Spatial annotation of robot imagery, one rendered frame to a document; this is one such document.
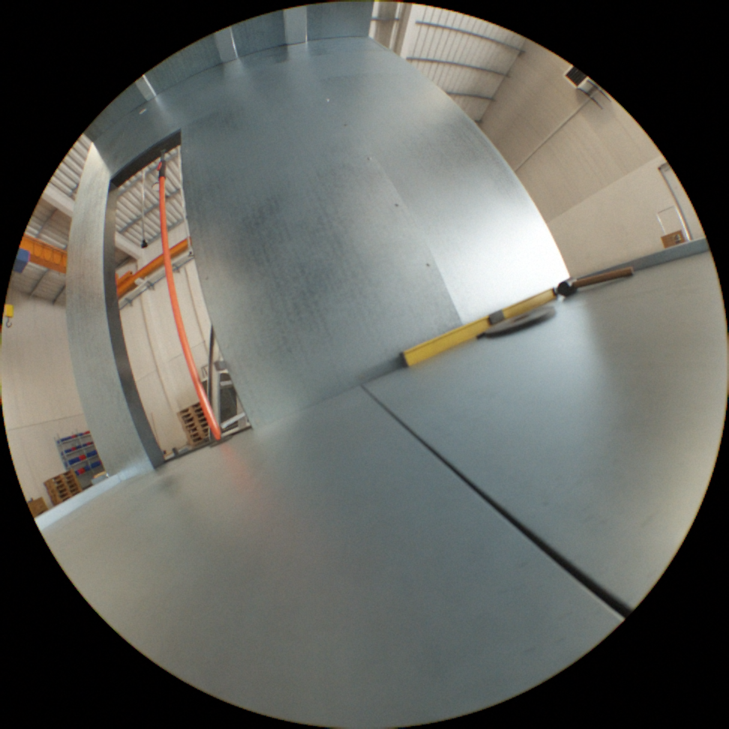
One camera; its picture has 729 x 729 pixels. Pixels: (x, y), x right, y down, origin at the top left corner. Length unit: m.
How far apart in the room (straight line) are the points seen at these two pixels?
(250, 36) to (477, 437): 2.77
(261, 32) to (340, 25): 0.66
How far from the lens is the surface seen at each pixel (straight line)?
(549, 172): 11.07
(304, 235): 0.98
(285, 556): 0.18
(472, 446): 0.21
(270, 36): 2.75
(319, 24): 2.82
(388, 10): 8.88
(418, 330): 0.91
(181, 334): 1.06
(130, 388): 1.32
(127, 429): 1.31
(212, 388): 1.43
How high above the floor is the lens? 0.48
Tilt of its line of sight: 3 degrees down
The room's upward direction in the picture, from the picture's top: 23 degrees counter-clockwise
